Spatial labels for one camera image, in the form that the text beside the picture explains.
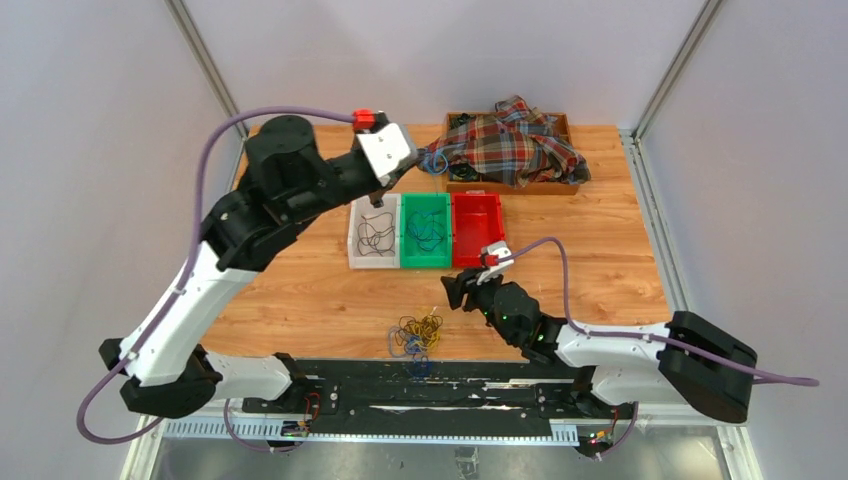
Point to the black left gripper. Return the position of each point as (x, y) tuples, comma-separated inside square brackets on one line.
[(391, 180)]

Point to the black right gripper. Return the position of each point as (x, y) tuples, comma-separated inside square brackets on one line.
[(456, 286)]

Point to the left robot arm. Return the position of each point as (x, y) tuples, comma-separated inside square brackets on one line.
[(285, 187)]

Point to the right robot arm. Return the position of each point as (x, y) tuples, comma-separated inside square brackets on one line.
[(687, 360)]

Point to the green plastic bin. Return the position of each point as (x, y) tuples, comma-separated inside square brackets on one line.
[(425, 231)]

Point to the red plastic bin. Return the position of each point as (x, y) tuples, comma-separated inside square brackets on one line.
[(476, 223)]

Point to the white plastic bin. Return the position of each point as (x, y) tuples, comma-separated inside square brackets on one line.
[(373, 234)]

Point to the plaid shirt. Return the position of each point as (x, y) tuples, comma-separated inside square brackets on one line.
[(515, 144)]

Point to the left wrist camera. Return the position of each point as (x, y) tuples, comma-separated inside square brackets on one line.
[(384, 143)]

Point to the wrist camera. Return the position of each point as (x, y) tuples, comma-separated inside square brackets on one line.
[(384, 143), (495, 259)]

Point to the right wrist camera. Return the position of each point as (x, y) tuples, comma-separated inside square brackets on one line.
[(495, 259)]

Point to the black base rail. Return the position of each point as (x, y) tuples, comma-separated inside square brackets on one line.
[(445, 398)]

